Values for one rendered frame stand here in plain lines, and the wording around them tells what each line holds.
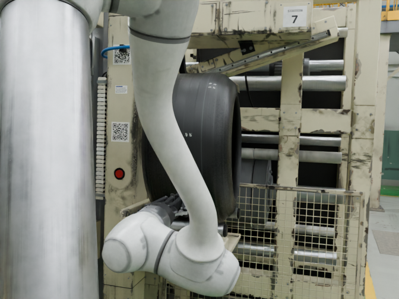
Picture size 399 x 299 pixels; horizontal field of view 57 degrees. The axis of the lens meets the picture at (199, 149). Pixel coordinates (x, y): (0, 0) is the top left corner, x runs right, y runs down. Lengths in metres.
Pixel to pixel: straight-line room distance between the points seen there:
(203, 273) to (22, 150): 0.49
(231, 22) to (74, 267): 1.37
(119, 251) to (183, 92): 0.62
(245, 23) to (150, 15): 1.07
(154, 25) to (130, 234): 0.43
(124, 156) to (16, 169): 1.06
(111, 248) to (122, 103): 0.75
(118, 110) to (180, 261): 0.80
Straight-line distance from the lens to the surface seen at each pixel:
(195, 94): 1.20
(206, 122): 1.14
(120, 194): 1.45
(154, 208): 0.93
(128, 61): 1.44
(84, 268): 0.38
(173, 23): 0.57
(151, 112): 0.64
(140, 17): 0.57
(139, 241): 0.79
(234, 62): 1.72
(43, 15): 0.46
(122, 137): 1.43
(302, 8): 1.61
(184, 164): 0.67
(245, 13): 1.62
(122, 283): 1.54
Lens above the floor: 1.24
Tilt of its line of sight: 3 degrees down
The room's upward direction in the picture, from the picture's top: 2 degrees clockwise
